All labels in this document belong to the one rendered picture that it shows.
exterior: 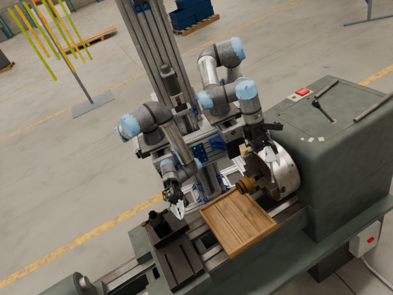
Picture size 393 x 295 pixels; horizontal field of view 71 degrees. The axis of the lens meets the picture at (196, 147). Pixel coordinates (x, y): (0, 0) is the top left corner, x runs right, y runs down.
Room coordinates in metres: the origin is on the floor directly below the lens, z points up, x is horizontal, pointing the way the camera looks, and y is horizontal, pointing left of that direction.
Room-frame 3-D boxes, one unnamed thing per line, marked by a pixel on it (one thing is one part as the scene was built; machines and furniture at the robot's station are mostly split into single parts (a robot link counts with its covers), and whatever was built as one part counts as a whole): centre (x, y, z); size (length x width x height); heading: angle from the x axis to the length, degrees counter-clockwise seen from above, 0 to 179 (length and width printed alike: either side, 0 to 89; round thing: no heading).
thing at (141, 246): (0.91, 0.36, 0.90); 0.53 x 0.30 x 0.06; 13
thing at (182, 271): (0.90, 0.31, 0.95); 0.43 x 0.18 x 0.04; 13
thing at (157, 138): (1.62, 0.24, 1.21); 0.15 x 0.15 x 0.10
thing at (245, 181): (1.00, -0.18, 1.08); 0.09 x 0.09 x 0.09; 13
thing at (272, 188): (0.93, -0.27, 1.08); 0.12 x 0.11 x 0.05; 13
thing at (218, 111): (1.66, -0.25, 1.21); 0.15 x 0.15 x 0.10
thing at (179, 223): (0.97, 0.30, 1.00); 0.20 x 0.10 x 0.05; 103
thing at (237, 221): (0.98, -0.06, 0.89); 0.36 x 0.30 x 0.04; 13
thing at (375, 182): (1.15, -0.70, 0.43); 0.60 x 0.48 x 0.86; 103
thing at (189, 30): (8.24, -1.20, 0.39); 1.20 x 0.80 x 0.79; 110
